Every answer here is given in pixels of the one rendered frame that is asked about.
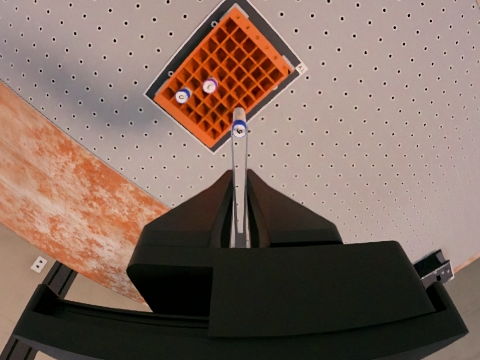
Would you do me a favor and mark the orange grid tube rack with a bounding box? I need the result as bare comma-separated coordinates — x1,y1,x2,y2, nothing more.
154,7,293,148

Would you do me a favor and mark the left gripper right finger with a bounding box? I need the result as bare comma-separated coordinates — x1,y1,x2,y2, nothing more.
247,169,344,248

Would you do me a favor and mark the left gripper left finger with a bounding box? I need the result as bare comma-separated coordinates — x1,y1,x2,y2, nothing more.
135,169,233,248

